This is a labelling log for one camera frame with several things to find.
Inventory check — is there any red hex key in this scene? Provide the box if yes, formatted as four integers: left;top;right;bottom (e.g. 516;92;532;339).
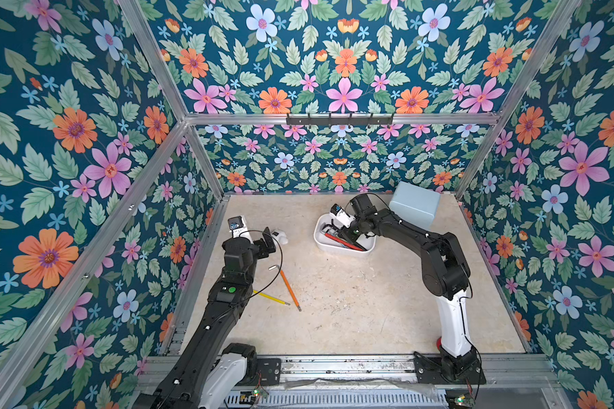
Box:
325;233;366;252

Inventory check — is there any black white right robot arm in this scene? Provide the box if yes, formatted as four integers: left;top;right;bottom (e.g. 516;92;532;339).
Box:
343;194;481;382

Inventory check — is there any small white figurine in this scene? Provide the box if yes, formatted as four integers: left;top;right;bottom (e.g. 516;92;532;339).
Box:
271;229;288;245

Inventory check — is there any orange hex key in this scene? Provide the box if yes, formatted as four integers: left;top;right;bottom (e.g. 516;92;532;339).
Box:
269;265;302;312

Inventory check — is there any white slotted cable duct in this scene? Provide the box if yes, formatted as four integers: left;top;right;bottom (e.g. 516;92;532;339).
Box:
218;390;449;408

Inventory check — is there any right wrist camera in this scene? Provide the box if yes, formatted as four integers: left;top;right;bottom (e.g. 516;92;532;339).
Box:
330;204;355;228

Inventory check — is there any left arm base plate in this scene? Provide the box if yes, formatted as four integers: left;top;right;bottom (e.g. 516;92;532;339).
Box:
235;358;282;389

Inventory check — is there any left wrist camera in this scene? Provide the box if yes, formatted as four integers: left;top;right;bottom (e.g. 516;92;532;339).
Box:
228;216;252;240

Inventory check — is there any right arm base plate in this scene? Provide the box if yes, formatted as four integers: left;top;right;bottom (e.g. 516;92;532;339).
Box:
414;348;486;385

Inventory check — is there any black hook rail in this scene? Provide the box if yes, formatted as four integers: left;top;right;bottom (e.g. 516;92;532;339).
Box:
285;113;394;127

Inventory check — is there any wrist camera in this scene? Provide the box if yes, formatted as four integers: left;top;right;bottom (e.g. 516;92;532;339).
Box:
228;216;252;240
330;204;355;228

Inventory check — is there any white storage box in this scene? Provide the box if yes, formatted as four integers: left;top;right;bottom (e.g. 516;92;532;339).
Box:
313;214;377;258

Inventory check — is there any yellow hex key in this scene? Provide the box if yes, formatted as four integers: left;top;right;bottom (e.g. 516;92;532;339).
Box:
253;291;291;306

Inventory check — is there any light blue cube box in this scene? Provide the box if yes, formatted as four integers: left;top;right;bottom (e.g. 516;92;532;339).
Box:
389;182;441;230

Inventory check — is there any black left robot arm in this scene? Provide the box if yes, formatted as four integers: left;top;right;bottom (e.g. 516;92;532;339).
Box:
132;216;276;408

